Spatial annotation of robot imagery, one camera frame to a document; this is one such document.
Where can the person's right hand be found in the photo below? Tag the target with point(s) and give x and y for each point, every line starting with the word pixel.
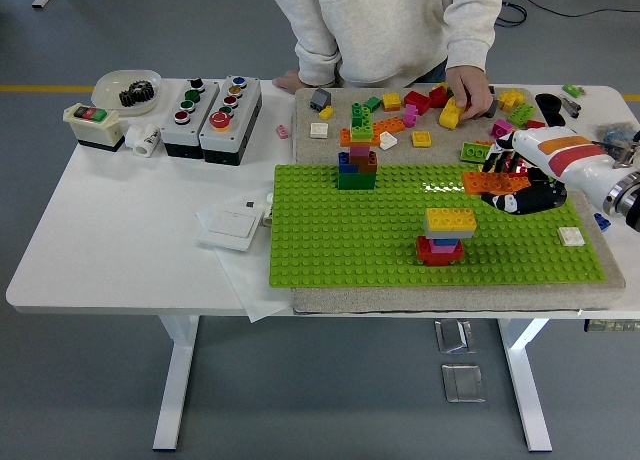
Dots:
pixel 289 82

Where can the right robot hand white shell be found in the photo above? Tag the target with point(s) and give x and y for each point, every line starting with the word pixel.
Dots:
pixel 560 155

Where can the person's left hand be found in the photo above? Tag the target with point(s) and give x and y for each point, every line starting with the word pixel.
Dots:
pixel 472 92

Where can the long yellow brick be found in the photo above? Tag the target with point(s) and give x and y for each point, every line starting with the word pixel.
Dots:
pixel 450 115

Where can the orange eight-stud brick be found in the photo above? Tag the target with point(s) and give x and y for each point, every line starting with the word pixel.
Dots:
pixel 389 126
pixel 492 182

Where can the person's right forearm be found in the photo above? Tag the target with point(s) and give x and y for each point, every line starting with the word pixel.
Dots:
pixel 315 65

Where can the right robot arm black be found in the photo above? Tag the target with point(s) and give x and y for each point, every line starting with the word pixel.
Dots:
pixel 625 195

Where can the person's left forearm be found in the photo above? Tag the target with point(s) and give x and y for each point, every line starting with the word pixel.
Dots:
pixel 470 50

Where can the small yellow brick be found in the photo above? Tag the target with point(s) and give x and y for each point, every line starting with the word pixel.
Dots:
pixel 326 113
pixel 444 86

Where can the grey sloped brick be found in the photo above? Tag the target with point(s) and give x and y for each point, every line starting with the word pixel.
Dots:
pixel 320 99

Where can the yellow angular brick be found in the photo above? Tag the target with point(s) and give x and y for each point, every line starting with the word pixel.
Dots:
pixel 510 100

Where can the magenta brick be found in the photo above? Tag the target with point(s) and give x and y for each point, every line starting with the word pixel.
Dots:
pixel 501 129

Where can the small pink brick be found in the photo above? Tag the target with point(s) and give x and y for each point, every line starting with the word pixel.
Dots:
pixel 283 131

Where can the white square brick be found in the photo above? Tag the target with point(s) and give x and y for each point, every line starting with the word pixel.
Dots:
pixel 318 130

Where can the lime green six-stud brick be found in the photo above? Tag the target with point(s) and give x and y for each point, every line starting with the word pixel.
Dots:
pixel 475 153

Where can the pink tall brick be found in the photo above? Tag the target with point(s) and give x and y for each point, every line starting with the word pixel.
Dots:
pixel 411 115

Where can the yellow four-stud brick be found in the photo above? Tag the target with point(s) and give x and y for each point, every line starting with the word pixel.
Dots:
pixel 391 102
pixel 421 138

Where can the small dark green brick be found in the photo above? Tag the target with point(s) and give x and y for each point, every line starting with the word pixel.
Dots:
pixel 358 112

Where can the small blue brick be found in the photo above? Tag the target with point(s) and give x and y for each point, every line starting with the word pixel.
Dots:
pixel 602 221
pixel 444 243

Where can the white flat brick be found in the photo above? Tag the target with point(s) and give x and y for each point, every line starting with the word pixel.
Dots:
pixel 571 236

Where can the orange flat brick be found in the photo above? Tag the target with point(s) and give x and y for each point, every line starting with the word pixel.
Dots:
pixel 360 144

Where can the white sloped brick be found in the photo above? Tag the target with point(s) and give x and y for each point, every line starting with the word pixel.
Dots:
pixel 387 141

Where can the dusty pink brick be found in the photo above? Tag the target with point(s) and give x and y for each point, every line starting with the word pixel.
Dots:
pixel 359 152

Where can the brown brick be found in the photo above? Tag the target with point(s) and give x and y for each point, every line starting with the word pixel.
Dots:
pixel 371 167

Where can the large dark green brick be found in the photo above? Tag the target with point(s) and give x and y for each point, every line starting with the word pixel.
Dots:
pixel 356 182

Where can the yellow eight-stud brick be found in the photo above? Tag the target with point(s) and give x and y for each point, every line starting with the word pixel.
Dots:
pixel 450 220

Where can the light grey brick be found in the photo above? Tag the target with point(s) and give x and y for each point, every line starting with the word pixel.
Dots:
pixel 450 236

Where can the pink flat brick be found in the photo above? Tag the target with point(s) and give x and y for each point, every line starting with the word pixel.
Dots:
pixel 442 250

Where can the wide red brick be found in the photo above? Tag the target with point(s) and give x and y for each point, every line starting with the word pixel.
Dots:
pixel 425 254

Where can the small metal tool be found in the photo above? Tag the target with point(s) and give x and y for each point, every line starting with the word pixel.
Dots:
pixel 571 107

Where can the emergency stop control box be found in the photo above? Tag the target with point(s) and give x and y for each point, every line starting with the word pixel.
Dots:
pixel 241 115

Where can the small green clip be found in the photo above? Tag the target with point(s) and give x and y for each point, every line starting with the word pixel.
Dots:
pixel 570 88

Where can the four-button control box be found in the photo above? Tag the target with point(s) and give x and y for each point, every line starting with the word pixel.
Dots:
pixel 200 115

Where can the person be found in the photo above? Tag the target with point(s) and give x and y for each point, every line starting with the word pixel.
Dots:
pixel 390 25

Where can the black gear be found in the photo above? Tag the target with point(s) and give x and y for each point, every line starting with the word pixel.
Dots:
pixel 135 94

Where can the white pipe tee fitting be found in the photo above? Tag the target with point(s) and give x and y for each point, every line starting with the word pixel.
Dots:
pixel 142 140

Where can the green studded baseplate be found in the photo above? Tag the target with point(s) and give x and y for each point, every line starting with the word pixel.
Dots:
pixel 325 240

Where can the under-table control panel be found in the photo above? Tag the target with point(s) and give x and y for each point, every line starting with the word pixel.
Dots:
pixel 610 326

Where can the white bowl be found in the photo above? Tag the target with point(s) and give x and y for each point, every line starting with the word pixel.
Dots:
pixel 107 92

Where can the metal floor outlet plate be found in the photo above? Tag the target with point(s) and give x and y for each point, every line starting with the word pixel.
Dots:
pixel 463 382
pixel 455 336

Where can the white paper sheet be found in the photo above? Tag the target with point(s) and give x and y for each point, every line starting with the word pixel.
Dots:
pixel 250 290

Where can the white table leg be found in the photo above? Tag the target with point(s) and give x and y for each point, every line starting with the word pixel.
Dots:
pixel 175 380
pixel 525 380

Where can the white wall switch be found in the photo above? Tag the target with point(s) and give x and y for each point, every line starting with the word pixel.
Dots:
pixel 227 225

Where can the red green switch box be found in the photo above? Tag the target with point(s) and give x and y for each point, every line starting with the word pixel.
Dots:
pixel 95 130

